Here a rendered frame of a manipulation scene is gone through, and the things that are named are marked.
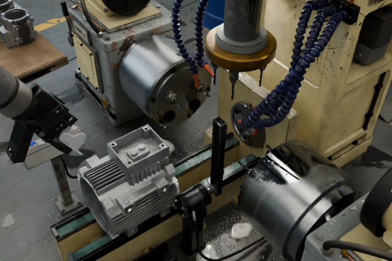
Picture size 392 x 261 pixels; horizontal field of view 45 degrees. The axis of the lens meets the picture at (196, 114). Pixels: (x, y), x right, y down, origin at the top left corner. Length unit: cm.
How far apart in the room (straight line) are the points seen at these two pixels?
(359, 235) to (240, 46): 49
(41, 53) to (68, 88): 147
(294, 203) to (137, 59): 68
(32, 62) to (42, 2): 113
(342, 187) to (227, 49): 42
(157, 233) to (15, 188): 51
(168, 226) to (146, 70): 47
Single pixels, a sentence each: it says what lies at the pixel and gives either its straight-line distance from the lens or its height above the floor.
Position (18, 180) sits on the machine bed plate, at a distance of 163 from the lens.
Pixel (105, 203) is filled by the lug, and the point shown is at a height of 109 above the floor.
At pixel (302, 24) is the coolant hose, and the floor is 143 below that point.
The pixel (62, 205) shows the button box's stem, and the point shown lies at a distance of 152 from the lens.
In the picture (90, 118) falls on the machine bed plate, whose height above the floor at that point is 80.
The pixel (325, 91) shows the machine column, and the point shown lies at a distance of 130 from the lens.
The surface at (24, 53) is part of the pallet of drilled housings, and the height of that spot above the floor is 15.
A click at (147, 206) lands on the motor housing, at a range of 119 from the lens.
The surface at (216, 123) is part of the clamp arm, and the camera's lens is 107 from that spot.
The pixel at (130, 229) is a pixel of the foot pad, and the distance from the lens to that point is 121.
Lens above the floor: 197
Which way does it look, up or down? 42 degrees down
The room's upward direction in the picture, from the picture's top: 1 degrees clockwise
